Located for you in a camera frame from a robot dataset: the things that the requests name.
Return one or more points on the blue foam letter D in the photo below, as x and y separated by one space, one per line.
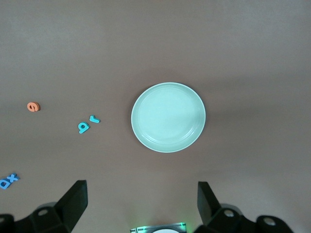
2 186

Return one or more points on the mint green plate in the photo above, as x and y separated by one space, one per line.
167 117

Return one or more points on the brown table cover mat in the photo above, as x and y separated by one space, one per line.
243 48

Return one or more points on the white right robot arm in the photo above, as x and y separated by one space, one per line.
165 231

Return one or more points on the blue foam letter x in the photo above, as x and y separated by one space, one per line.
14 178

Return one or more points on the teal foam letter g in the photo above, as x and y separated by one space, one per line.
81 130

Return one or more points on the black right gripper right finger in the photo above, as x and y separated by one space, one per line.
211 213

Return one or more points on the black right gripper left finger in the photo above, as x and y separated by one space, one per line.
70 208

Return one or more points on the teal foam letter r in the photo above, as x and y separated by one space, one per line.
94 119

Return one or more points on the orange foam letter e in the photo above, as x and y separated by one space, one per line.
32 109

